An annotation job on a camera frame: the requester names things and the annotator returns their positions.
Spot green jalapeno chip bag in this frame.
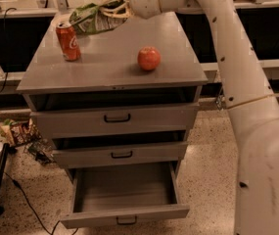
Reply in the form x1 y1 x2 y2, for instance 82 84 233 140
70 0 128 35

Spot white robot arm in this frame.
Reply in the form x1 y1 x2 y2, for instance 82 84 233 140
103 0 279 235

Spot white bowl on counter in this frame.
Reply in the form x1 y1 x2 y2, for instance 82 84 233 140
50 14 70 27

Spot grey drawer cabinet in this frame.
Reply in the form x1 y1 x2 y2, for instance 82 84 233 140
16 7 209 181

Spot grey top drawer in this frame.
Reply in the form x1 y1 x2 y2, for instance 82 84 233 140
31 104 199 139

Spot brown snack bag on floor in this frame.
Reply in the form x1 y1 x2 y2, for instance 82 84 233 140
0 119 41 147

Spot grey middle drawer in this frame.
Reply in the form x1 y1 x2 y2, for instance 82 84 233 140
53 141 187 168

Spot dark snack bag on floor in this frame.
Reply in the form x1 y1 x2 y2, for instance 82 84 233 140
24 140 54 165

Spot grey open bottom drawer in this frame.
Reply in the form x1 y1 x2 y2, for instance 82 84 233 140
61 162 189 229

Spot red apple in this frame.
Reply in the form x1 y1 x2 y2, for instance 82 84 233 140
137 46 161 71

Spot red cola can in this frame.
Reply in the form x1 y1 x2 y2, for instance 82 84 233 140
56 22 81 62

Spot metal bracket under rail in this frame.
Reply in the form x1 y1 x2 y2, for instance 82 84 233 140
214 87 225 111

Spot grey metal rail frame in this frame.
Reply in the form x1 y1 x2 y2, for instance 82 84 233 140
0 0 279 96

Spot black floor cable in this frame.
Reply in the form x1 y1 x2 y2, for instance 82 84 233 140
0 147 79 235

